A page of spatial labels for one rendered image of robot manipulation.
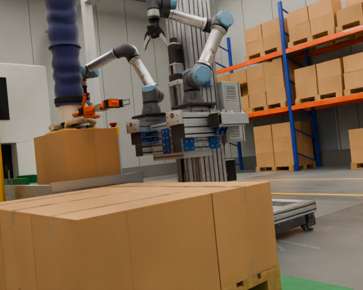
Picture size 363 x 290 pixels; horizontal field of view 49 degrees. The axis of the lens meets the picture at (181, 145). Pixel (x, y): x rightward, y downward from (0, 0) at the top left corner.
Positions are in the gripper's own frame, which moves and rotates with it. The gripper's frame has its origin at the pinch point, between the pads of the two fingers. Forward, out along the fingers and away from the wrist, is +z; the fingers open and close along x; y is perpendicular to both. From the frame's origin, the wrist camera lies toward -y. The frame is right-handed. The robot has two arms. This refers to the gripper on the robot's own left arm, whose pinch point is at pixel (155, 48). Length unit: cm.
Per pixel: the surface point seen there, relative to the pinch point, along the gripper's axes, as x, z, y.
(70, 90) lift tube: 77, 12, 29
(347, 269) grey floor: -97, 138, -4
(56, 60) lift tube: 85, -12, 28
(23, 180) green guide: 131, 76, 41
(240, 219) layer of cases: -48, 97, -61
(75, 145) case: 65, 54, 9
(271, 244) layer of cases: -59, 112, -45
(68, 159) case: 69, 63, 4
